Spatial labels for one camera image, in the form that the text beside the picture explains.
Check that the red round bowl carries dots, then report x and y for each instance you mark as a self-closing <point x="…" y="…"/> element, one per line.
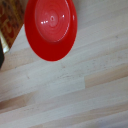
<point x="53" y="26"/>

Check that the patterned yellow red box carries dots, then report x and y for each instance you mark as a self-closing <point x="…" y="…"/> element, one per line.
<point x="10" y="20"/>

